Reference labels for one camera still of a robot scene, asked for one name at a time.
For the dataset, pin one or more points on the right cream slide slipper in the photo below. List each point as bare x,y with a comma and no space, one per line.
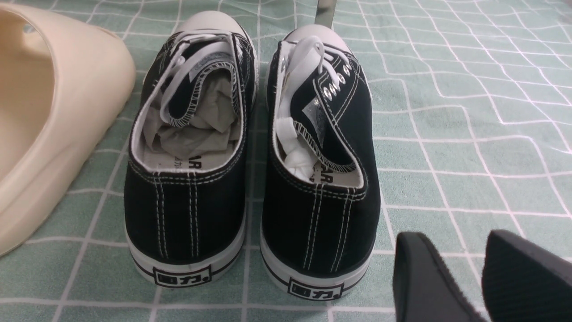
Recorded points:
63,83

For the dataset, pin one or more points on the green checked tablecloth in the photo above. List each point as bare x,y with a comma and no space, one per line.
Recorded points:
471,130

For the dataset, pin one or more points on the right black canvas sneaker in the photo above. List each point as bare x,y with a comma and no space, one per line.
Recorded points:
322,199

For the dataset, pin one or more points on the silver metal shoe rack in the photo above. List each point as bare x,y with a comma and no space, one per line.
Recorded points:
325,12

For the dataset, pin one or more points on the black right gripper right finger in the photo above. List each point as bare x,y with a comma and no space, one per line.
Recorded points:
523,282

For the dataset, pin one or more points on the black canvas sneaker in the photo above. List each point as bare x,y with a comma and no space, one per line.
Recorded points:
322,199
184,193

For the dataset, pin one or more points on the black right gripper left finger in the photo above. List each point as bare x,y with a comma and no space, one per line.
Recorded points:
423,287

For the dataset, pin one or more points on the left black canvas sneaker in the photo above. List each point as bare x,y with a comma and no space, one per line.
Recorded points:
184,193

